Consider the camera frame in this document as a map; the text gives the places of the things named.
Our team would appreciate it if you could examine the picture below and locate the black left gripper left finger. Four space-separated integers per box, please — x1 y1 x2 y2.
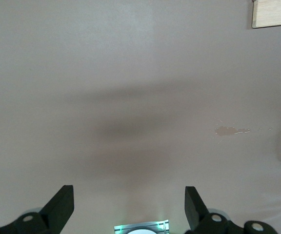
0 185 74 234

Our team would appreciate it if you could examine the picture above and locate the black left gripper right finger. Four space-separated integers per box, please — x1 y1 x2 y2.
184 186 278 234

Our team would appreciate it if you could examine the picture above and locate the brown sauce stain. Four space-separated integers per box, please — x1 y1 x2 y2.
212 117 273 145

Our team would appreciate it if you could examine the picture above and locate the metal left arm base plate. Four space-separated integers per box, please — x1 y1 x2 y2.
113 219 170 234

